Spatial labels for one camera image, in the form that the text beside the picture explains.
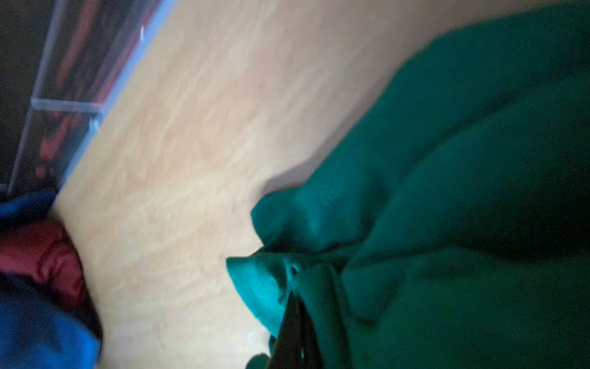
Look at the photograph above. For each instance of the blue cloth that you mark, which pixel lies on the blue cloth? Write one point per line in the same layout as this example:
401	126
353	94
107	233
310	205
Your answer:
36	331

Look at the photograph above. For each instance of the green cloth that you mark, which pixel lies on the green cloth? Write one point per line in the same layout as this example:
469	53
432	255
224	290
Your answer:
450	227

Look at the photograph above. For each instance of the red cloth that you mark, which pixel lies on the red cloth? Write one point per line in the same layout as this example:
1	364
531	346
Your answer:
43	252

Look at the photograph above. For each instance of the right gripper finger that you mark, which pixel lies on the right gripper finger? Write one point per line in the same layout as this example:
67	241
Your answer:
296	345

